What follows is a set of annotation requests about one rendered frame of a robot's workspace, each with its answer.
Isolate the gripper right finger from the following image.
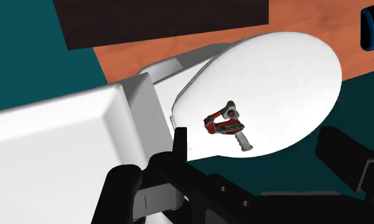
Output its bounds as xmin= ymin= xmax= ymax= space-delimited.
xmin=315 ymin=125 xmax=374 ymax=216

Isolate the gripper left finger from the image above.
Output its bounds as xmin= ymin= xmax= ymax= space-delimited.
xmin=90 ymin=127 xmax=260 ymax=224

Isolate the red and grey tape dispenser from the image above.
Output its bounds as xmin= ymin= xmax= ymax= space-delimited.
xmin=203 ymin=99 xmax=254 ymax=153

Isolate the white toilet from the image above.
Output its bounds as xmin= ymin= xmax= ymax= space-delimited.
xmin=0 ymin=31 xmax=343 ymax=224

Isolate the black and blue cylinder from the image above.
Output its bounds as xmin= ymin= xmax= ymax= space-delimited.
xmin=359 ymin=3 xmax=374 ymax=52

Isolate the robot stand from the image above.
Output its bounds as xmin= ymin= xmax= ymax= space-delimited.
xmin=52 ymin=0 xmax=270 ymax=51

